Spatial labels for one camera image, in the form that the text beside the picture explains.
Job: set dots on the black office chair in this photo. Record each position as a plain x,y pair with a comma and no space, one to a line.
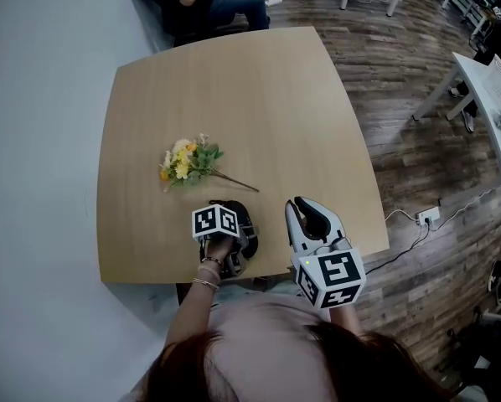
489,341

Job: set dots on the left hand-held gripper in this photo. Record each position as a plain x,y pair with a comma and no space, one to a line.
215,222

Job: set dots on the long white table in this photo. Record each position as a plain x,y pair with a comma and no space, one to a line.
497,111

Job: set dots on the person's pink shirt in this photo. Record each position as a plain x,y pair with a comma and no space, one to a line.
267,350

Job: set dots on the person's left forearm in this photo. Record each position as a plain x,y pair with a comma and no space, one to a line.
192,312

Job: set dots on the white power strip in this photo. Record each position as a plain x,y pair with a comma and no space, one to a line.
428,216

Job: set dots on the person's left hand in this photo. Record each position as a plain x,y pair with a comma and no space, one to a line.
219,249

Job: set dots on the black chair row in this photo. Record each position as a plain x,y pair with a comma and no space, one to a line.
158,11

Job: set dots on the black zippered pouch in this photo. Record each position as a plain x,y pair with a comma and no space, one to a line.
244,215

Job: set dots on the yellow artificial flower bouquet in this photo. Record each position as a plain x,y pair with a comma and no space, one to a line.
187,161

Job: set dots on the person's right forearm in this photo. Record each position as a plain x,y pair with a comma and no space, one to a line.
344,321

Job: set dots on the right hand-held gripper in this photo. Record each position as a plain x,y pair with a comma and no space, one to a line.
334,274

